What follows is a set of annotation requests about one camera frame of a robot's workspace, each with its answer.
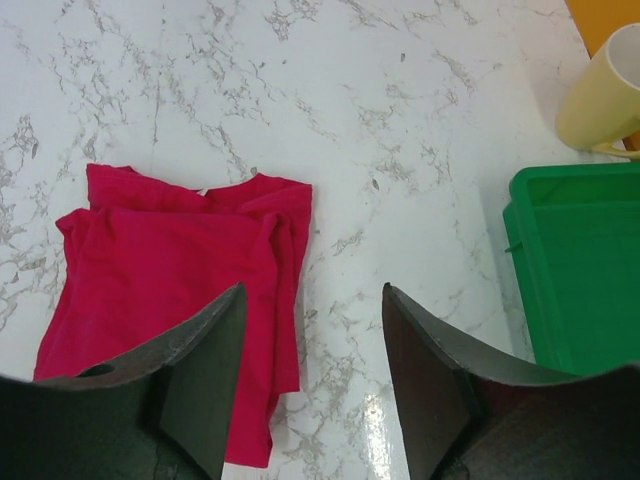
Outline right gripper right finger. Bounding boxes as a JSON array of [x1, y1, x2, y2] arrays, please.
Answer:
[[382, 285, 639, 479]]

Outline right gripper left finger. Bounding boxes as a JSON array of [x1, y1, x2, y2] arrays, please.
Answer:
[[1, 285, 247, 479]]

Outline red t shirt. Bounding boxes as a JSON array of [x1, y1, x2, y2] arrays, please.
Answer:
[[34, 164, 312, 468]]

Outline green plastic tray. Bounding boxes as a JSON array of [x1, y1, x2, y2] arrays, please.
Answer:
[[503, 163, 639, 376]]

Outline yellow mug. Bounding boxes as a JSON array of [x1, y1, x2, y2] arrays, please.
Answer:
[[555, 23, 639, 161]]

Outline orange folder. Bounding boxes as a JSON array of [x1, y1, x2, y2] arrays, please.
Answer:
[[566, 0, 640, 57]]

